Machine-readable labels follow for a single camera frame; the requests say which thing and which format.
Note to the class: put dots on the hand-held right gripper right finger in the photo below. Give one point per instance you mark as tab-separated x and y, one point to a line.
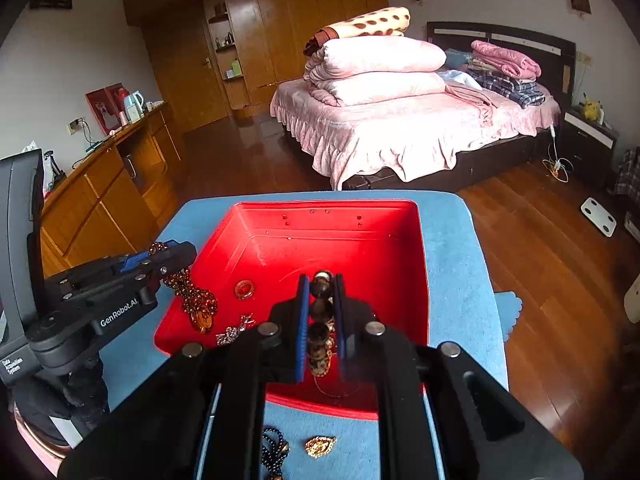
342	330

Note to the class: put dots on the wall socket with plug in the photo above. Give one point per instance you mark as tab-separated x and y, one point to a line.
76	126

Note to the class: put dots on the blue pillow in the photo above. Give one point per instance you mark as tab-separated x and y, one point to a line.
456	59

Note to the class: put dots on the yellow plush toy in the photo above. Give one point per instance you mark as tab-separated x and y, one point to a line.
591	107

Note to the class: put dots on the chair with plaid cloth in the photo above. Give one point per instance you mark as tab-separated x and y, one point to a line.
627	172

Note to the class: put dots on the red picture board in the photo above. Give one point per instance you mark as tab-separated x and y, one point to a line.
102	110

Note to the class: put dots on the pale blue electric kettle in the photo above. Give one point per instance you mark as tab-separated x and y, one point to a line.
134	107

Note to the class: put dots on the white bathroom scale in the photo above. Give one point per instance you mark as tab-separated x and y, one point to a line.
600	217

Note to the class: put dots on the dark nightstand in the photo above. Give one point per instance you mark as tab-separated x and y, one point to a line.
587	150

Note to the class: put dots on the white trash bin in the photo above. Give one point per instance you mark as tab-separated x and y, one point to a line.
632	300

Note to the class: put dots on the gold pendant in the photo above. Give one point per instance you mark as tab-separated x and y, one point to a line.
320	446

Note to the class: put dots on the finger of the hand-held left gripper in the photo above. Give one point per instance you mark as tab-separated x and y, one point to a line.
132	262
175	260

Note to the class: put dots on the wooden wardrobe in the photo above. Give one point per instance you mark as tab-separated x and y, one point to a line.
300	25

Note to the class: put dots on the pale green container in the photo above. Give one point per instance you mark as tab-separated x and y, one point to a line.
233	70

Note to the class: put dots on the person's left forearm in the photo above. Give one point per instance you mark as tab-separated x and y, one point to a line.
65	430

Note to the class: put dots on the stack of plaid clothes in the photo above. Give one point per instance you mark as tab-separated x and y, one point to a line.
515	90

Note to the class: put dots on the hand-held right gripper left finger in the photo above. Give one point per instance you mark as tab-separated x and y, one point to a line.
300	330

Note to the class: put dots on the dark wooden headboard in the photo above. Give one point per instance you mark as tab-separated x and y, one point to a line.
500	37

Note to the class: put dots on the bed with pink sheet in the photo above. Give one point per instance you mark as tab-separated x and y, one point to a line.
400	135

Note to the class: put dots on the folded pink blanket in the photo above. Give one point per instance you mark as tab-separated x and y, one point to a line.
505	60

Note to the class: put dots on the red thermos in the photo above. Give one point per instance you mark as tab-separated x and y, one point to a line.
120	102

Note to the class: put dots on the brown spotted blanket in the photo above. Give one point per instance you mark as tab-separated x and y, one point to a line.
370	22

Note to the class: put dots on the person's left hand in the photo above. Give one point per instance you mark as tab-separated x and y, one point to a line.
75	385

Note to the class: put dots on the wall outlet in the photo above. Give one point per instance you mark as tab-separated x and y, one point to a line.
585	58

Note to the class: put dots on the wooden sideboard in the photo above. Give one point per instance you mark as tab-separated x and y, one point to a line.
100	210

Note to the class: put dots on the blue table cloth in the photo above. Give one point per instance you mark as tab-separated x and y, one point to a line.
450	260

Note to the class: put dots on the red metal tin box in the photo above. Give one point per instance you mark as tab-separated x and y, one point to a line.
350	240

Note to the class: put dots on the folded pink quilt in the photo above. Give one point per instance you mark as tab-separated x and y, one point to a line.
380	60
390	89

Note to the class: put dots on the wooden door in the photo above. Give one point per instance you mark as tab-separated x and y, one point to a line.
185	75

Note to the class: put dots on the white plastic bag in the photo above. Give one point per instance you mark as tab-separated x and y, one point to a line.
52	170

